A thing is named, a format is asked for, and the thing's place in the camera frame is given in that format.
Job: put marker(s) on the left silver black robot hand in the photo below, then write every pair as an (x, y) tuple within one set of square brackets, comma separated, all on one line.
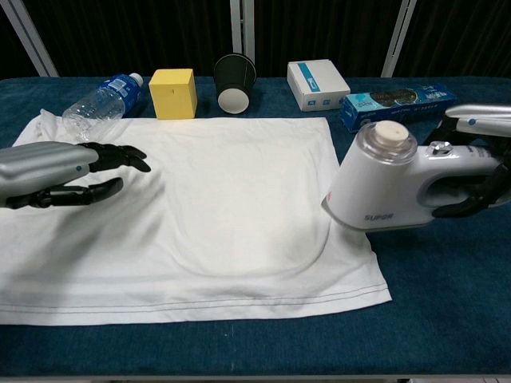
[(40, 163)]

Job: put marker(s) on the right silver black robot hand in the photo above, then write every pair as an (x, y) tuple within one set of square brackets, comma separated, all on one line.
[(487, 119)]

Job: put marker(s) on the white handheld garment steamer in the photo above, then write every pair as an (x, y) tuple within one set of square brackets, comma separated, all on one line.
[(371, 187)]

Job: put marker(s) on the white cotton t-shirt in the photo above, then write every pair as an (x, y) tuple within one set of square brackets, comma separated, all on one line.
[(223, 199)]

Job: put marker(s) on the clear plastic bottle blue label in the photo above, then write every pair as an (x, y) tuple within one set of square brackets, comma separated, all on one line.
[(100, 105)]

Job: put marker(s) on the blue cookie box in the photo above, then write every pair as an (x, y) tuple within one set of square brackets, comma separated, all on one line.
[(399, 105)]

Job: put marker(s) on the yellow foam cube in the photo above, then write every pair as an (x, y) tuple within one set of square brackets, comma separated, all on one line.
[(171, 95)]

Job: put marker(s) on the black pleated curtain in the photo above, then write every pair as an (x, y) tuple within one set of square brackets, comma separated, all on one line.
[(139, 32)]

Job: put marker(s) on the white cardboard box blue stripe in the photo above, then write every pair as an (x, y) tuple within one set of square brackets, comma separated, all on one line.
[(319, 84)]

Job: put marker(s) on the blue felt table cover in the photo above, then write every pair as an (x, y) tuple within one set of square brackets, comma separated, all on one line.
[(439, 299)]

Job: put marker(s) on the black paper cup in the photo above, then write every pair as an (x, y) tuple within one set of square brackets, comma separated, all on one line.
[(233, 80)]

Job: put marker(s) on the white metal frame post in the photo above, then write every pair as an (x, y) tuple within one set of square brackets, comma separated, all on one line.
[(241, 28), (399, 36), (28, 36)]

